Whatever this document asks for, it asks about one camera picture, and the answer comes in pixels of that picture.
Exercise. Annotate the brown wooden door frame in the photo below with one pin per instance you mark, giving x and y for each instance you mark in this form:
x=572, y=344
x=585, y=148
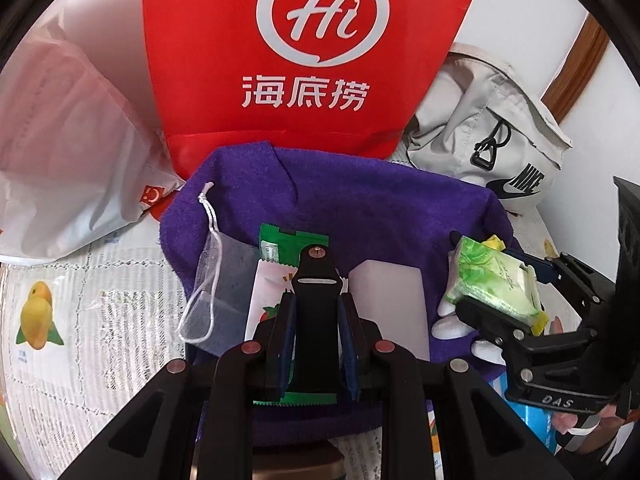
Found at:
x=580, y=70

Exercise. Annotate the black plastic clip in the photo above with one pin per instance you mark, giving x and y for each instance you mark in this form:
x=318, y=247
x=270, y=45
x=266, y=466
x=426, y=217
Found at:
x=315, y=320

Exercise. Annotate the green tissue pack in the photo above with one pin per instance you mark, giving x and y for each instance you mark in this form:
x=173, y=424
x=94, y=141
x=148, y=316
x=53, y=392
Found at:
x=490, y=275

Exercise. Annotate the grey waist bag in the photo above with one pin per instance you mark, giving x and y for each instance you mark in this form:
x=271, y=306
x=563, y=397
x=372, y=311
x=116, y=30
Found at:
x=460, y=135

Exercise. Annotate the black and gold box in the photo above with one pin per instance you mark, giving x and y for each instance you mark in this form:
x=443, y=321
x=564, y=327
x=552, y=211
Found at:
x=300, y=465

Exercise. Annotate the person's right hand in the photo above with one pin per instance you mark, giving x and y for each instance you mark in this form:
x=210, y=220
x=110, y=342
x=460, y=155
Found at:
x=600, y=430

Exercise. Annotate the blue tissue pack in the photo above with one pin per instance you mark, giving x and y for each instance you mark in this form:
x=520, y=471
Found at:
x=530, y=420

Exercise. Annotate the white sponge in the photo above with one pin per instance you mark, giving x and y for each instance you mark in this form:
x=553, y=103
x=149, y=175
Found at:
x=395, y=300

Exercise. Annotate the green and white snack packet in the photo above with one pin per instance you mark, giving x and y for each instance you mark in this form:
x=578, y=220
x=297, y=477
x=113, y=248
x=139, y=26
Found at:
x=270, y=290

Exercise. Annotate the purple towel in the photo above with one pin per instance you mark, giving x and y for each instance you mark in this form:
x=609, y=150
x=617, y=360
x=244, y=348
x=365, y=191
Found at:
x=375, y=210

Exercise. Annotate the white glove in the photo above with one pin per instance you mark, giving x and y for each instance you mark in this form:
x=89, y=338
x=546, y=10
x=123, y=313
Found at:
x=447, y=327

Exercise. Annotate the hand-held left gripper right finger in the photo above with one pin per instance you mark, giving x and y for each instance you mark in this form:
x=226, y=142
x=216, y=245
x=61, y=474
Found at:
x=350, y=345

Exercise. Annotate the red paper bag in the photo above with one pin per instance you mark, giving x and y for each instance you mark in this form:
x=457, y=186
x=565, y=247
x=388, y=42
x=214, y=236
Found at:
x=200, y=85

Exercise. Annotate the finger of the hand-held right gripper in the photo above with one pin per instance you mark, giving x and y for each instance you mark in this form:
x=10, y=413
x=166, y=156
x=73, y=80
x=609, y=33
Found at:
x=540, y=267
x=492, y=327

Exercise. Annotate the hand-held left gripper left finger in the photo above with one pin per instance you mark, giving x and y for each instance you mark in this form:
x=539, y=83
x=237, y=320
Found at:
x=285, y=340

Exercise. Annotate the white plastic shopping bag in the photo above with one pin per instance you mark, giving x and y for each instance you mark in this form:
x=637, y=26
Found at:
x=75, y=160

